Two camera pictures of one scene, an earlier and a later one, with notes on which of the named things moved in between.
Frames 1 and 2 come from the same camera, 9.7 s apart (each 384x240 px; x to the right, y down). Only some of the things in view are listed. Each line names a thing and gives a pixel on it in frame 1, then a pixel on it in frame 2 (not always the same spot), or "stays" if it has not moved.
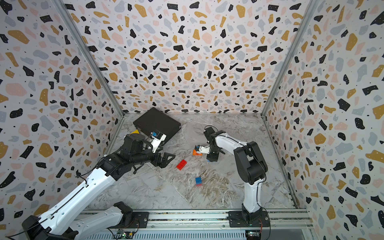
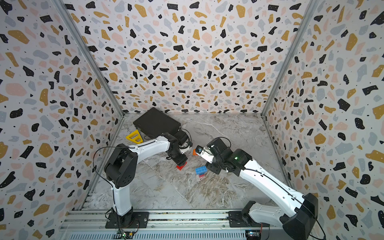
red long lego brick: [181, 164] stays
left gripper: [157, 162] to [182, 160]
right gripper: [211, 158] to [209, 166]
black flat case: [155, 120] stays
